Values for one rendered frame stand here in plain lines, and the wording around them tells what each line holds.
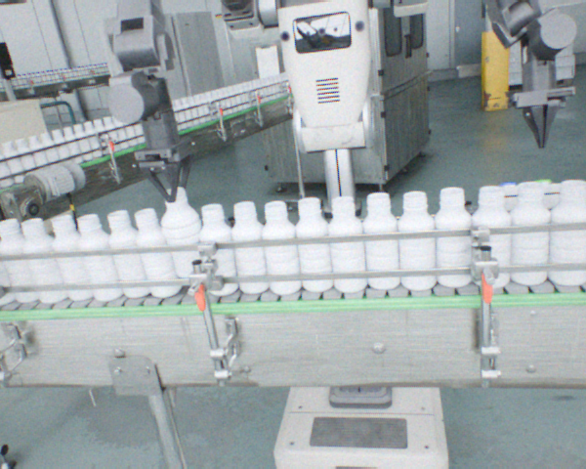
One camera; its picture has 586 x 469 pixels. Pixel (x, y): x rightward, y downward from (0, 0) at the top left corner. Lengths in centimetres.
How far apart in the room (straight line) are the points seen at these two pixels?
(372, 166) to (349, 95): 323
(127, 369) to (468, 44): 1221
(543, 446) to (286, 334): 135
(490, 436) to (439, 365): 118
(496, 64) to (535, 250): 757
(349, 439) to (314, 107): 100
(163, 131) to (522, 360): 71
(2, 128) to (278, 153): 237
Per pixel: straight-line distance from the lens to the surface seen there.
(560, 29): 103
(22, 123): 521
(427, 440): 171
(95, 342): 110
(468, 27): 1290
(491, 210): 87
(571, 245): 91
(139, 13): 91
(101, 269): 104
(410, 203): 86
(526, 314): 92
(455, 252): 89
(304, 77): 142
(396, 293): 91
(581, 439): 218
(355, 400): 180
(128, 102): 83
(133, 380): 111
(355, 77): 140
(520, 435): 215
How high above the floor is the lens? 143
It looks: 21 degrees down
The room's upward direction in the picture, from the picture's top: 8 degrees counter-clockwise
